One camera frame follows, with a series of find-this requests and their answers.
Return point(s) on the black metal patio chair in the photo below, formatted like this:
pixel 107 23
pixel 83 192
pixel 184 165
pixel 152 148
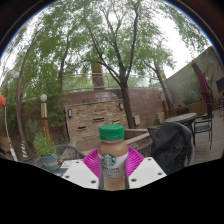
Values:
pixel 203 128

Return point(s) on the curved slender trunk tree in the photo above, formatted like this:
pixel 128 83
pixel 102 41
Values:
pixel 18 113

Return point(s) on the green plant in teal pot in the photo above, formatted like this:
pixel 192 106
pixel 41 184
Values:
pixel 46 148

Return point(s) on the green-capped coffee drink bottle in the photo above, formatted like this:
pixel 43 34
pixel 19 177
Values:
pixel 112 156

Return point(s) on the forked dark trunk tree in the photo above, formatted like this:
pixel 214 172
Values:
pixel 126 106

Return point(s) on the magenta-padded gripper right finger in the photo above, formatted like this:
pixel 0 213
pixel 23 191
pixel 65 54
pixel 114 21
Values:
pixel 146 173

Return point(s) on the black jacket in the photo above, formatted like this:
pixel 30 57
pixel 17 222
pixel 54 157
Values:
pixel 171 146

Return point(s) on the round patio table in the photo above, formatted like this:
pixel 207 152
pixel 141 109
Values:
pixel 181 117

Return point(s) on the grey wall box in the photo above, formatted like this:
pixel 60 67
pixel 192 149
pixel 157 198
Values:
pixel 137 120

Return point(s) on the yellow and black striped bollard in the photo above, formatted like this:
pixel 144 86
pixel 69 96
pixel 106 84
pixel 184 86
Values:
pixel 24 150

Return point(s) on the closed maroon patio umbrella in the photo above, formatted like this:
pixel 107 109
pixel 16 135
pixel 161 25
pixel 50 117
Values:
pixel 201 83

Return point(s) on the stone water feature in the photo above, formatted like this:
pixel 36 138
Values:
pixel 96 121

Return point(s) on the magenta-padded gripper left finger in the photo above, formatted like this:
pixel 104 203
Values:
pixel 80 175

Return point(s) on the small tree by wall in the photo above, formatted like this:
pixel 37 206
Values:
pixel 162 86

